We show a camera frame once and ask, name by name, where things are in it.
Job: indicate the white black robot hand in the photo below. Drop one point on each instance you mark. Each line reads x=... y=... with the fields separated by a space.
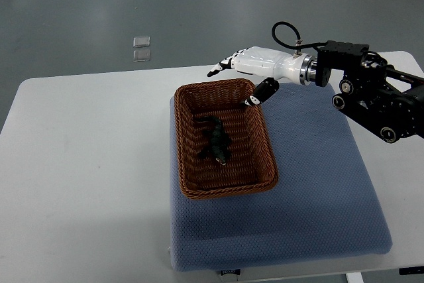
x=272 y=65

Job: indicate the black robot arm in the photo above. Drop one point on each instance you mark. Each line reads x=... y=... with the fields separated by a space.
x=383 y=100

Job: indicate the upper floor metal plate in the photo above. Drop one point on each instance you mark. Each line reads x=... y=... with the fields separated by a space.
x=141 y=41

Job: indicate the brown wicker basket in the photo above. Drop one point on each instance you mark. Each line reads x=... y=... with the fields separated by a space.
x=252 y=166

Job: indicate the dark toy crocodile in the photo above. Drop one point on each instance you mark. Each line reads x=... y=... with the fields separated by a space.
x=219 y=140

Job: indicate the blue grey cushion mat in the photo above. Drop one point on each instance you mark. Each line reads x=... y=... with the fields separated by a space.
x=323 y=206

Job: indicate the black table control panel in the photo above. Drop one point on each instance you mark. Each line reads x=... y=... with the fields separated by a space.
x=411 y=270

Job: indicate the white table leg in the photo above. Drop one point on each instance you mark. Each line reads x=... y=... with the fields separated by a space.
x=354 y=277

